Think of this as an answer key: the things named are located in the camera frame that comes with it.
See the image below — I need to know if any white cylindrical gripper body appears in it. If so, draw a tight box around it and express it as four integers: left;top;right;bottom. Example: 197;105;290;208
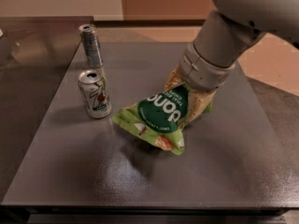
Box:
178;43;235;91

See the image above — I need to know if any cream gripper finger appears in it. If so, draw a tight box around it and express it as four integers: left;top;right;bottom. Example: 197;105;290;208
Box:
185;90;216;125
164;65;185;91

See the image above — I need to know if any green rice chip bag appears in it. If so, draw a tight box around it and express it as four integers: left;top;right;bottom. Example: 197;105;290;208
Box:
111;83;214;156

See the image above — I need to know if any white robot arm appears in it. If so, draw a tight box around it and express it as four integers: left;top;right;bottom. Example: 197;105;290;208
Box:
166;0;299;126

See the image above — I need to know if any white green 7up can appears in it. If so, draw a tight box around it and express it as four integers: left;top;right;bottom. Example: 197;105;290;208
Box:
78;69;112;119

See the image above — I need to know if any tall silver drink can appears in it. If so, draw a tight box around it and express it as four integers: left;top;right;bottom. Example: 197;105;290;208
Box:
78;23;103;68

